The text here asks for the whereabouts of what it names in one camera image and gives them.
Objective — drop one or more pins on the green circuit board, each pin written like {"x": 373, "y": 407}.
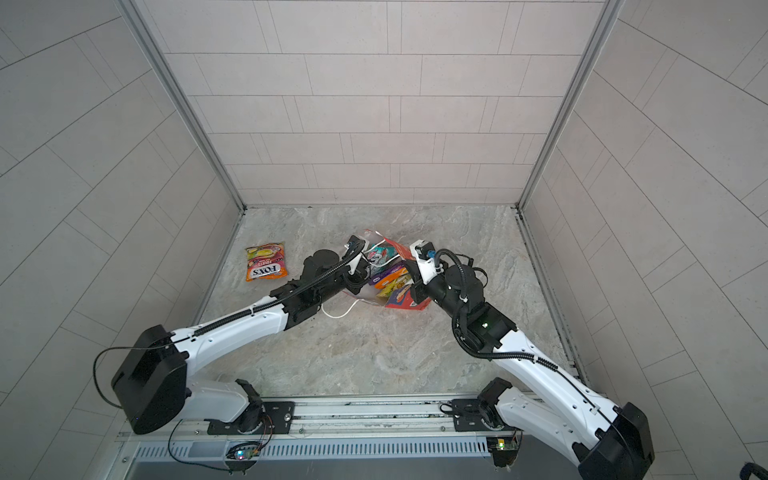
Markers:
{"x": 503, "y": 450}
{"x": 244, "y": 452}

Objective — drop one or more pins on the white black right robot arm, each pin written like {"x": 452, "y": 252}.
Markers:
{"x": 603, "y": 440}

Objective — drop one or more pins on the yellow green snack packet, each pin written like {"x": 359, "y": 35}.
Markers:
{"x": 401, "y": 289}

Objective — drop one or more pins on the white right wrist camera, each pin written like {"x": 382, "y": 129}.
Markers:
{"x": 426, "y": 267}

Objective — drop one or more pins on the right green circuit board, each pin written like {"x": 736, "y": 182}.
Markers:
{"x": 503, "y": 450}

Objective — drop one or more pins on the teal snack packet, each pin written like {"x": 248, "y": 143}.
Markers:
{"x": 381, "y": 255}

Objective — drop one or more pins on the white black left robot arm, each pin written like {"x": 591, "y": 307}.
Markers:
{"x": 156, "y": 384}

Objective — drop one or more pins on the red orange Fox's candy bag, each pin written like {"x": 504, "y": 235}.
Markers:
{"x": 266, "y": 262}

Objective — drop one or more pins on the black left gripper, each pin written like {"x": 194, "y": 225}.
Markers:
{"x": 358, "y": 276}

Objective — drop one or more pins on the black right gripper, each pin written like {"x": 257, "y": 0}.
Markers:
{"x": 417, "y": 283}

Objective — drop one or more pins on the orange snack packet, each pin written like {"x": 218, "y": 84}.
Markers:
{"x": 393, "y": 281}

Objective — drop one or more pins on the left green circuit board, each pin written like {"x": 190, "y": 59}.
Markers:
{"x": 244, "y": 452}

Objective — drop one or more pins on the purple snack packet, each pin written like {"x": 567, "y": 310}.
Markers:
{"x": 385, "y": 277}

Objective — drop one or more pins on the aluminium corner post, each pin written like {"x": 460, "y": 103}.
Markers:
{"x": 168, "y": 81}
{"x": 605, "y": 22}

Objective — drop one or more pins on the aluminium corner post right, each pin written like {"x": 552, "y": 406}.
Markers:
{"x": 605, "y": 22}

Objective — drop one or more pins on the aluminium corner post left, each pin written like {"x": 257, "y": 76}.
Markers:
{"x": 168, "y": 81}

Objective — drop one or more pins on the red paper gift bag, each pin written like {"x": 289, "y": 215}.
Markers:
{"x": 369, "y": 294}

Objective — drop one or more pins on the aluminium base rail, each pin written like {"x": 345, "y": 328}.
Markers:
{"x": 408, "y": 416}

